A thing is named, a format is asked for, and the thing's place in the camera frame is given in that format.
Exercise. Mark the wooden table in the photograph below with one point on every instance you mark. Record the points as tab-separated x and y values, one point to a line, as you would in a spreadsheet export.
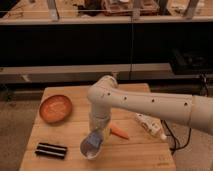
140	152

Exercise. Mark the dark shelf unit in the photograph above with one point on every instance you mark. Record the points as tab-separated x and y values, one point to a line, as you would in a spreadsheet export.
83	40

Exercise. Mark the black striped rectangular block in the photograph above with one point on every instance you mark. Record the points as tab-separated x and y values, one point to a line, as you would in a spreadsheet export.
50	150

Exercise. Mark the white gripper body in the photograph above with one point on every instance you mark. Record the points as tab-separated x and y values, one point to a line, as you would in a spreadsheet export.
98	122

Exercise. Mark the orange carrot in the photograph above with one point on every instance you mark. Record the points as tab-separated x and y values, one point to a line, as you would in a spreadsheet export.
118	132

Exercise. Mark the white plastic bottle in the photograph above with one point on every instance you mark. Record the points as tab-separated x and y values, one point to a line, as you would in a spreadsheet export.
151	126

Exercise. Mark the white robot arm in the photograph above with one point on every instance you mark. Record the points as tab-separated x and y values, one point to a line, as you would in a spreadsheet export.
189	110

